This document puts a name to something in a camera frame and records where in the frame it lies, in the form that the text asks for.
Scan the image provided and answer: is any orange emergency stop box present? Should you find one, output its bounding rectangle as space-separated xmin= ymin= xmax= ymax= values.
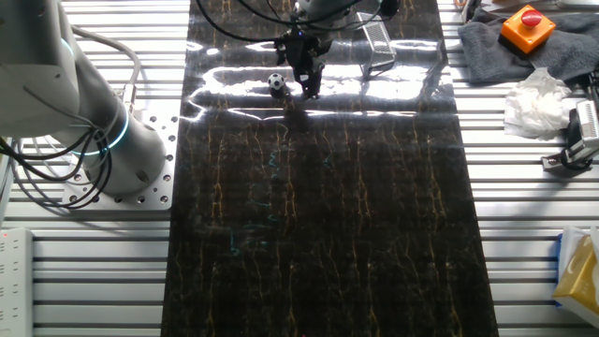
xmin=497 ymin=4 xmax=558 ymax=58

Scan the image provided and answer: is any crumpled white tissue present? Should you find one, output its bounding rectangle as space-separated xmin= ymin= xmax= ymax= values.
xmin=502 ymin=66 xmax=575 ymax=141

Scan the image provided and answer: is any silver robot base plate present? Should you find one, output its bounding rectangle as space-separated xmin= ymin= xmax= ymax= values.
xmin=62 ymin=110 xmax=181 ymax=212

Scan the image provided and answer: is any yellow tissue pack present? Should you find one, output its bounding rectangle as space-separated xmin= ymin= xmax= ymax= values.
xmin=550 ymin=226 xmax=599 ymax=316

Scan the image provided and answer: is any black cable bundle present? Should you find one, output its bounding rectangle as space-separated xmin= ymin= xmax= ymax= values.
xmin=0 ymin=125 xmax=114 ymax=211

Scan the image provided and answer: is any black marble-pattern mat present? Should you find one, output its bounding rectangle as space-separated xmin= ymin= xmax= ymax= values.
xmin=161 ymin=0 xmax=500 ymax=337

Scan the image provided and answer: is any white power strip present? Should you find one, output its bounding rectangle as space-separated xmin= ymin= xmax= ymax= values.
xmin=0 ymin=227 xmax=36 ymax=337

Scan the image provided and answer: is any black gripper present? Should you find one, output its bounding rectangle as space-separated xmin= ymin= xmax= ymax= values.
xmin=273 ymin=30 xmax=334 ymax=100

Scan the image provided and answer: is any grey cloth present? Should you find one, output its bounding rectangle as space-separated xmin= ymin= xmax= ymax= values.
xmin=457 ymin=6 xmax=599 ymax=86

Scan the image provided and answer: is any black camera cable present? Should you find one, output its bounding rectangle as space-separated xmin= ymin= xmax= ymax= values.
xmin=195 ymin=0 xmax=385 ymax=43

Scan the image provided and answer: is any thick grey base cable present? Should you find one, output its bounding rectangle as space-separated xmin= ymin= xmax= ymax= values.
xmin=69 ymin=25 xmax=142 ymax=114

